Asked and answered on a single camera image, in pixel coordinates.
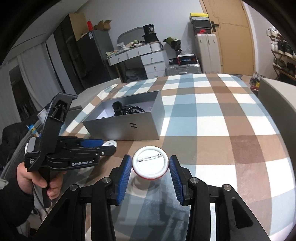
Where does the person's left hand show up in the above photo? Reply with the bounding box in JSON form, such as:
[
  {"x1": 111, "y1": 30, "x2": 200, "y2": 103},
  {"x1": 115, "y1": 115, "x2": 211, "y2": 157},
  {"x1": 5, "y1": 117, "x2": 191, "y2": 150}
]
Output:
[{"x1": 16, "y1": 162, "x2": 63, "y2": 200}]

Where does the black shoe box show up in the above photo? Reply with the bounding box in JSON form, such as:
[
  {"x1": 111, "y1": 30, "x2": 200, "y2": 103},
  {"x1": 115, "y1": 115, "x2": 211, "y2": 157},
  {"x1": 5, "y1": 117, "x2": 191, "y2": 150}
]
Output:
[{"x1": 192, "y1": 19, "x2": 212, "y2": 29}]

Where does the white desk with drawers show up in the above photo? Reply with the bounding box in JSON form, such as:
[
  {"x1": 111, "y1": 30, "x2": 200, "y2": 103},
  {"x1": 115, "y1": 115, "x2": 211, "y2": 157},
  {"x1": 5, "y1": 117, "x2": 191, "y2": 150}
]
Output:
[{"x1": 107, "y1": 42, "x2": 167, "y2": 80}]

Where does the wooden shoe rack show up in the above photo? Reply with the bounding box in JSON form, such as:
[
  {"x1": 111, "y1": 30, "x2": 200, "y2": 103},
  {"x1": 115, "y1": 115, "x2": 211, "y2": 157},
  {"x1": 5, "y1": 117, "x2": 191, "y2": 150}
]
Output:
[{"x1": 266, "y1": 26, "x2": 296, "y2": 81}]

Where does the red-logo shoe box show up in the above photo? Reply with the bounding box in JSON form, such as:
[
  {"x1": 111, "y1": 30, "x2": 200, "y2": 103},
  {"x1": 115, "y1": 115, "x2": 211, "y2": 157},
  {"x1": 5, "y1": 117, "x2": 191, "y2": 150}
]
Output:
[{"x1": 194, "y1": 27, "x2": 213, "y2": 35}]

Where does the dark clothes pile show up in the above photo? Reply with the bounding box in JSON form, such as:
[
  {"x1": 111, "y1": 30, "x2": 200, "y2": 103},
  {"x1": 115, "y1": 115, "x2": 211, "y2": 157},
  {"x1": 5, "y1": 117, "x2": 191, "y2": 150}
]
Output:
[{"x1": 125, "y1": 68, "x2": 148, "y2": 82}]

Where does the yellow toy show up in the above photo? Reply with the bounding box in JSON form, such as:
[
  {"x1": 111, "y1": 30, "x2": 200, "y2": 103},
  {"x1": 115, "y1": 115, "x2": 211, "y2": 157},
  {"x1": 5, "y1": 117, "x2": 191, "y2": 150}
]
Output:
[{"x1": 249, "y1": 73, "x2": 261, "y2": 91}]

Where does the black bead bracelet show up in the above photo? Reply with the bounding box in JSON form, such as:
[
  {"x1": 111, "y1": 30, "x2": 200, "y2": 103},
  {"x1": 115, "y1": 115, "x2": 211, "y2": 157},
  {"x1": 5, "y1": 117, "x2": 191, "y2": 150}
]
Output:
[{"x1": 124, "y1": 105, "x2": 145, "y2": 114}]

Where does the wooden door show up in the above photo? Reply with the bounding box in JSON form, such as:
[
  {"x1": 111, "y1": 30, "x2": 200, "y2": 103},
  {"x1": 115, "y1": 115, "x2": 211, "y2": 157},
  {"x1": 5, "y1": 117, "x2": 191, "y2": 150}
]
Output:
[{"x1": 202, "y1": 0, "x2": 258, "y2": 76}]

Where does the red-rimmed white pin badge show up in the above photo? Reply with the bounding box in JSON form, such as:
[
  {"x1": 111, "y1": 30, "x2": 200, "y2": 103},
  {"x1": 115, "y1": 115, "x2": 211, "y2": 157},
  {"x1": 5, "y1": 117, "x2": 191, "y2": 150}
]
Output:
[{"x1": 132, "y1": 146, "x2": 171, "y2": 180}]

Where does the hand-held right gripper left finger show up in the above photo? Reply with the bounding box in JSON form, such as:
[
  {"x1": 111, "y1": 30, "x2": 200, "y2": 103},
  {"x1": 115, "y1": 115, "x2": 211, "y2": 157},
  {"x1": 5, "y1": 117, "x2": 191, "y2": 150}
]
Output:
[{"x1": 43, "y1": 154, "x2": 133, "y2": 241}]

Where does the dark wrapped bouquet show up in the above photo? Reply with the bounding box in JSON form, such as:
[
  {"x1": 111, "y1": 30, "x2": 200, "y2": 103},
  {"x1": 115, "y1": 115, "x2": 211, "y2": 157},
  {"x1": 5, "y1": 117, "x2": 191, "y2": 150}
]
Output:
[{"x1": 163, "y1": 36, "x2": 182, "y2": 50}]

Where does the silver cardboard box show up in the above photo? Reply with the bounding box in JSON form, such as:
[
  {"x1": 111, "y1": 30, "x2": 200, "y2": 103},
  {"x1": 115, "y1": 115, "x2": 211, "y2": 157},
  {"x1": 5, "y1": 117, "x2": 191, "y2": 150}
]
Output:
[{"x1": 82, "y1": 90, "x2": 166, "y2": 141}]

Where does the beige suitcase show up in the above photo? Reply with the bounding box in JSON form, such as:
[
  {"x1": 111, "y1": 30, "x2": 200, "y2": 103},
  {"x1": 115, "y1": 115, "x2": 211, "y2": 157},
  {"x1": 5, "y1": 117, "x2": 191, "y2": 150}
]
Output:
[{"x1": 195, "y1": 33, "x2": 224, "y2": 75}]

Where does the dark wardrobe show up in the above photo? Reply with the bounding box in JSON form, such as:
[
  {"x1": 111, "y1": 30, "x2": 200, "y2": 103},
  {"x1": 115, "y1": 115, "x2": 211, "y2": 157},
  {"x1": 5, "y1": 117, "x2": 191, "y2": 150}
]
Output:
[{"x1": 53, "y1": 14, "x2": 85, "y2": 96}]

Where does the black and red box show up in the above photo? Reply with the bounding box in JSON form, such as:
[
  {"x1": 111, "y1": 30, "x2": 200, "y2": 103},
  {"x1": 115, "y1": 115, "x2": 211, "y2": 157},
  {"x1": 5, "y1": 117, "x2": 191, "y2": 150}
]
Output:
[{"x1": 177, "y1": 53, "x2": 198, "y2": 65}]

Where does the black fabric hair accessory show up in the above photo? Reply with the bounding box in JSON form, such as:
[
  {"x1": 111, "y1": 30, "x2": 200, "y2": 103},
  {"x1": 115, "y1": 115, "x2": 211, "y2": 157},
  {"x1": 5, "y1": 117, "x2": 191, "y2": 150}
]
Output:
[{"x1": 112, "y1": 101, "x2": 126, "y2": 117}]

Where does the person's left forearm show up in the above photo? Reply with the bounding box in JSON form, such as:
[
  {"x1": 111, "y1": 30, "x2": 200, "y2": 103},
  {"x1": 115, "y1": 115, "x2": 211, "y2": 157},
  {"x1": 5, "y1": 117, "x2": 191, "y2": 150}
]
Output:
[{"x1": 0, "y1": 178, "x2": 36, "y2": 241}]

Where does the yellow-lidded shoe box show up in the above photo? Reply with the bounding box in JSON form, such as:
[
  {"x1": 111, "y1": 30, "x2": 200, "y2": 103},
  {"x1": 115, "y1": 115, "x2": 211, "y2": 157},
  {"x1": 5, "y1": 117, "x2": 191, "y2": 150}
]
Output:
[{"x1": 189, "y1": 13, "x2": 210, "y2": 22}]

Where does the black cylindrical box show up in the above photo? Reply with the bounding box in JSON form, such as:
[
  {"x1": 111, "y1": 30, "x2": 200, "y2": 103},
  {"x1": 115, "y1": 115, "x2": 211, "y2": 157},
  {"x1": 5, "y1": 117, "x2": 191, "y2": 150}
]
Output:
[{"x1": 142, "y1": 24, "x2": 159, "y2": 43}]

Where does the small open cardboard box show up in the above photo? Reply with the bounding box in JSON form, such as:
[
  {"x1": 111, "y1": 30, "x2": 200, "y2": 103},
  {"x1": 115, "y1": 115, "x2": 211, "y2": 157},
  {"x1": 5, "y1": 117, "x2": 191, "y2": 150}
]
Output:
[{"x1": 93, "y1": 20, "x2": 112, "y2": 31}]

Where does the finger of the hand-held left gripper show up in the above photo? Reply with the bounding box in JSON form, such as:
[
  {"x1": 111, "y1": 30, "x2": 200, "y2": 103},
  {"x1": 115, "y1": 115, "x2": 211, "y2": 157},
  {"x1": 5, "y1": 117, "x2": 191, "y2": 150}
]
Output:
[
  {"x1": 76, "y1": 146, "x2": 117, "y2": 160},
  {"x1": 62, "y1": 137, "x2": 104, "y2": 149}
]

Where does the pile of desk clutter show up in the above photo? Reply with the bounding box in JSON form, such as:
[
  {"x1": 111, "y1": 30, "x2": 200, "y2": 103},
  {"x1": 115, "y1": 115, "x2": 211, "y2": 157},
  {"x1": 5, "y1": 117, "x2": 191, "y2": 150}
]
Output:
[{"x1": 106, "y1": 40, "x2": 162, "y2": 57}]

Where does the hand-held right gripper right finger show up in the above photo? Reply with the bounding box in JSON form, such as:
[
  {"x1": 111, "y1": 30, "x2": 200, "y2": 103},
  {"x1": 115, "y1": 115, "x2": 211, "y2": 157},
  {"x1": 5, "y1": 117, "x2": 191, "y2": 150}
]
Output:
[{"x1": 169, "y1": 155, "x2": 271, "y2": 241}]

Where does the dark grey refrigerator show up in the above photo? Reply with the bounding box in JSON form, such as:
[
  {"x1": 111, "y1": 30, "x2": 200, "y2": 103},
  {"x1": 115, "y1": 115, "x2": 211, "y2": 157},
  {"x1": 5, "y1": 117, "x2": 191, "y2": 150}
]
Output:
[{"x1": 77, "y1": 30, "x2": 112, "y2": 90}]

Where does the tall cardboard box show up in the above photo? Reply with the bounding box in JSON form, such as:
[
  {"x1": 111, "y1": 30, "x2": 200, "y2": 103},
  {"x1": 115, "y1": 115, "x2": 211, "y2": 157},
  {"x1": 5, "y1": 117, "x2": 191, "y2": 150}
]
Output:
[{"x1": 69, "y1": 13, "x2": 89, "y2": 42}]

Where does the silver suitcase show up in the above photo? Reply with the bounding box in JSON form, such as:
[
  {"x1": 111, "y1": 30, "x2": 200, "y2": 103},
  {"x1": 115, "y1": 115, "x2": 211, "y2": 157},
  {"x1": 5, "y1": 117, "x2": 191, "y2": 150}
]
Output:
[{"x1": 165, "y1": 63, "x2": 202, "y2": 76}]

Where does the white curtain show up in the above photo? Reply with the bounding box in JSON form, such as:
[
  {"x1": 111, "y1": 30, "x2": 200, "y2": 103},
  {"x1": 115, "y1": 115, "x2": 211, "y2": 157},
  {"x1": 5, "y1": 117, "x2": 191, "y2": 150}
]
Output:
[{"x1": 0, "y1": 43, "x2": 63, "y2": 130}]

